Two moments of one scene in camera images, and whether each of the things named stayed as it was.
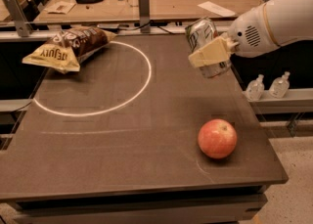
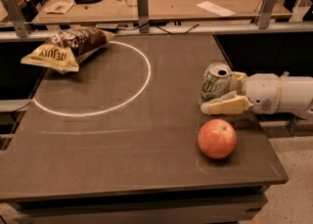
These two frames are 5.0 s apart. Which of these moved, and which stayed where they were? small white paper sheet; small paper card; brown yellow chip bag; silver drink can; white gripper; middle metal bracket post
Moved: silver drink can; white gripper
Stayed: brown yellow chip bag; small paper card; middle metal bracket post; small white paper sheet
